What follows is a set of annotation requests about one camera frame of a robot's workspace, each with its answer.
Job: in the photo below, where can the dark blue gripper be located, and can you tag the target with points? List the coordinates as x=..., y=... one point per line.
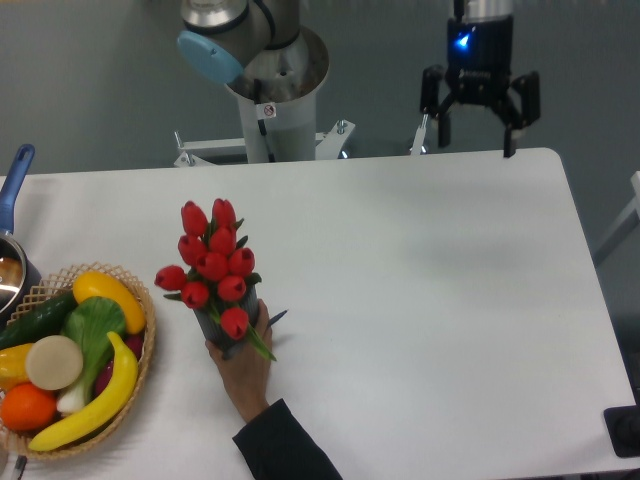
x=479, y=52

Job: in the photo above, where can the dark pen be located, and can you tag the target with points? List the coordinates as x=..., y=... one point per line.
x=276, y=318

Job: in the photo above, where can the red tulip bouquet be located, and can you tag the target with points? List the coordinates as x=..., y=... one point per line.
x=218, y=279

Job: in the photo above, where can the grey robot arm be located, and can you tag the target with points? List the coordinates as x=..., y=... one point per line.
x=245, y=28

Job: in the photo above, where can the dark sleeved forearm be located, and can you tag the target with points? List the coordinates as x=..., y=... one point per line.
x=275, y=446

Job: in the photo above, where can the person's hand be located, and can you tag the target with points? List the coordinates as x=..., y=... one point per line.
x=245, y=378

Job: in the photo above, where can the black device at table edge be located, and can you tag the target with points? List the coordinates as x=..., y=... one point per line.
x=623, y=427

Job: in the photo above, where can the dark red vegetable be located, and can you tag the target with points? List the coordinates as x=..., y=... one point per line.
x=135, y=343

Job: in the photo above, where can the green bok choy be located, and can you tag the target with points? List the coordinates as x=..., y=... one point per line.
x=88, y=325

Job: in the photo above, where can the yellow banana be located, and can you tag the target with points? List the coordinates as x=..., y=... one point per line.
x=100, y=410

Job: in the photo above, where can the green cucumber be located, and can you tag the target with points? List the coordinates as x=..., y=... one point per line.
x=44, y=320

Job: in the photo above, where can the woven wicker basket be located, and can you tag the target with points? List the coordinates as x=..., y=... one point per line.
x=52, y=286

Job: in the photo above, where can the beige round slice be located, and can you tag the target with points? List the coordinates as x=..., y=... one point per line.
x=54, y=362

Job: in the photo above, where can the yellow pepper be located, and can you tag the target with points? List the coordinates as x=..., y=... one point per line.
x=13, y=366

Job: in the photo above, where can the orange fruit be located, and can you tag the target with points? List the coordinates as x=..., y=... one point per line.
x=27, y=408

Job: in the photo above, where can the white frame at right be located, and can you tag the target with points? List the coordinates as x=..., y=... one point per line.
x=622, y=226

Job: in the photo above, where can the blue handled pot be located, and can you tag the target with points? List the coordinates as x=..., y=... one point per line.
x=18, y=274

